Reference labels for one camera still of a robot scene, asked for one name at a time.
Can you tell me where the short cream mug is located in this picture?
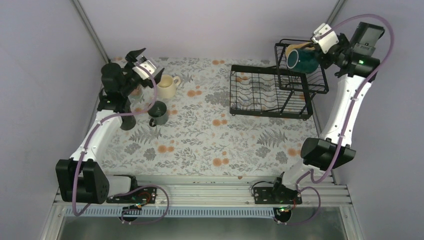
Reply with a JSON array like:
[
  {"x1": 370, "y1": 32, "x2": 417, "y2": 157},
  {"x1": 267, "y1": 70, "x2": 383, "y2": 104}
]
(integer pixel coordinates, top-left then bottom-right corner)
[{"x1": 157, "y1": 74, "x2": 181, "y2": 99}]

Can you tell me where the teal green mug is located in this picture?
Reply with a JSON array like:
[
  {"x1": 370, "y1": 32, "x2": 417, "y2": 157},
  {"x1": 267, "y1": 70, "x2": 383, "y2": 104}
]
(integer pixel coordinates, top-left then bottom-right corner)
[{"x1": 286, "y1": 48, "x2": 320, "y2": 74}]

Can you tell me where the yellow mug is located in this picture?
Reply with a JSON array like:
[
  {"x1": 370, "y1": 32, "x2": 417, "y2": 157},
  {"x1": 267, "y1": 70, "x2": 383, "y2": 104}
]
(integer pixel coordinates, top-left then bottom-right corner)
[{"x1": 285, "y1": 42, "x2": 315, "y2": 57}]

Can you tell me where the dark grey mug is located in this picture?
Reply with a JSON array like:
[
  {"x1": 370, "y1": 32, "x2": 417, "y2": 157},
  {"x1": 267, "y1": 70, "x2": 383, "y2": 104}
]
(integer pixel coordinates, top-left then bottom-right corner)
[{"x1": 147, "y1": 100, "x2": 169, "y2": 127}]

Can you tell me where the matte black mug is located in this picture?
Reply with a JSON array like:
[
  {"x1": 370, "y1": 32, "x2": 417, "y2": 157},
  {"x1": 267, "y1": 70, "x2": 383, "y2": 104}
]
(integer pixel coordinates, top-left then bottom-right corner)
[{"x1": 120, "y1": 112, "x2": 137, "y2": 131}]

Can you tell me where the tall floral cream mug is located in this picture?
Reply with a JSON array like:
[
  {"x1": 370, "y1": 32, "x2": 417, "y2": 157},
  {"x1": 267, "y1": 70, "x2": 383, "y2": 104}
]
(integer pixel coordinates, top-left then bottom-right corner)
[{"x1": 128, "y1": 85, "x2": 143, "y2": 105}]

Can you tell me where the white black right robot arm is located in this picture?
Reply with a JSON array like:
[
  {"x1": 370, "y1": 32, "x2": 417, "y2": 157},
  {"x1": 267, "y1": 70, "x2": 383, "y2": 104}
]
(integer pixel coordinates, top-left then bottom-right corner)
[{"x1": 270, "y1": 22, "x2": 385, "y2": 204}]

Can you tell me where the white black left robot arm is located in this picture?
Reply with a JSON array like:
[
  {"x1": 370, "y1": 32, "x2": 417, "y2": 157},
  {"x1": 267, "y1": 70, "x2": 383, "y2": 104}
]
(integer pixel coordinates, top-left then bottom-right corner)
[{"x1": 55, "y1": 48, "x2": 164, "y2": 204}]

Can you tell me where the floral patterned table mat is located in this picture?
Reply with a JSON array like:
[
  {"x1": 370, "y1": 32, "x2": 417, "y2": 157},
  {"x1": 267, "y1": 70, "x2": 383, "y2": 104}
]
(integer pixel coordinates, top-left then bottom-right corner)
[{"x1": 99, "y1": 57, "x2": 318, "y2": 176}]

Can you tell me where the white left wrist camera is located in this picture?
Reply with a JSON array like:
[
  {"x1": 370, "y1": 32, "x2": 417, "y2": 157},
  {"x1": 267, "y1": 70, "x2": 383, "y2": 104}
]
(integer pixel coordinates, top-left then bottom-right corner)
[{"x1": 132, "y1": 58, "x2": 158, "y2": 80}]

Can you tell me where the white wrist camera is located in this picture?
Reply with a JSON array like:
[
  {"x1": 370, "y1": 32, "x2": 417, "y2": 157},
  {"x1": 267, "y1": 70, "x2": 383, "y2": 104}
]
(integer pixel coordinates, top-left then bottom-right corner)
[
  {"x1": 311, "y1": 23, "x2": 339, "y2": 54},
  {"x1": 132, "y1": 58, "x2": 158, "y2": 80}
]

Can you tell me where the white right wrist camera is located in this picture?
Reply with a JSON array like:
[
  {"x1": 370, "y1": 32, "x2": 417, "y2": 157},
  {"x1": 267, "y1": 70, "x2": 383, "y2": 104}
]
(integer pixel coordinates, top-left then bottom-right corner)
[{"x1": 311, "y1": 23, "x2": 339, "y2": 54}]

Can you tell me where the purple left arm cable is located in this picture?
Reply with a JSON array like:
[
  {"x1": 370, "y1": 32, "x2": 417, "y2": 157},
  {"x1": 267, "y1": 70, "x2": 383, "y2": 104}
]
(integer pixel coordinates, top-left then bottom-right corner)
[{"x1": 71, "y1": 62, "x2": 170, "y2": 226}]

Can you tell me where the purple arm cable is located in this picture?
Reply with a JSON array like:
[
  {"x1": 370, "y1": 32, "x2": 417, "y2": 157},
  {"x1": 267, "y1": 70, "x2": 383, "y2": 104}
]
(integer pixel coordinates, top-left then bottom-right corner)
[
  {"x1": 272, "y1": 13, "x2": 396, "y2": 227},
  {"x1": 71, "y1": 62, "x2": 170, "y2": 226}
]

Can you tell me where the black wire dish rack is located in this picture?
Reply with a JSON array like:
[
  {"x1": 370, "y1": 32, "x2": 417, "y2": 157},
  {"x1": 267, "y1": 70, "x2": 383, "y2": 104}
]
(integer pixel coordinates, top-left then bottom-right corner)
[{"x1": 229, "y1": 38, "x2": 329, "y2": 121}]

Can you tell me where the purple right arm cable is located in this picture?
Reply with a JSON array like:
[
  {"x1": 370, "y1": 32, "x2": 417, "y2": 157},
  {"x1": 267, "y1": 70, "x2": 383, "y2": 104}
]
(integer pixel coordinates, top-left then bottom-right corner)
[{"x1": 272, "y1": 13, "x2": 396, "y2": 227}]

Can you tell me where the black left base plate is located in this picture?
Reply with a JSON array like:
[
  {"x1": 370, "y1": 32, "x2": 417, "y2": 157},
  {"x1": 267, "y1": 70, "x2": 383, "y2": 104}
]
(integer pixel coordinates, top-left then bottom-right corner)
[{"x1": 106, "y1": 186, "x2": 158, "y2": 207}]

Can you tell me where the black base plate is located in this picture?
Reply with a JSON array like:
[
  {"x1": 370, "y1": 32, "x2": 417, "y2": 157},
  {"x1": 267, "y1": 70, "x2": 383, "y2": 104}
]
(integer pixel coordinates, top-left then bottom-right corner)
[
  {"x1": 106, "y1": 186, "x2": 158, "y2": 207},
  {"x1": 253, "y1": 186, "x2": 303, "y2": 205}
]

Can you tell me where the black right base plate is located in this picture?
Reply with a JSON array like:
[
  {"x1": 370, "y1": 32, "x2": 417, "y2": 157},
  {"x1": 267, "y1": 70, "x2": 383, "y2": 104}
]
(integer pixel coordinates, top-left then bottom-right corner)
[{"x1": 253, "y1": 186, "x2": 303, "y2": 205}]

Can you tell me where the aluminium rail frame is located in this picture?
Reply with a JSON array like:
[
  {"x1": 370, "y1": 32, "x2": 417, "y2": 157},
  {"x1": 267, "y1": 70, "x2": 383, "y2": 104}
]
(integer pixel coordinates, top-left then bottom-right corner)
[{"x1": 41, "y1": 175, "x2": 363, "y2": 240}]

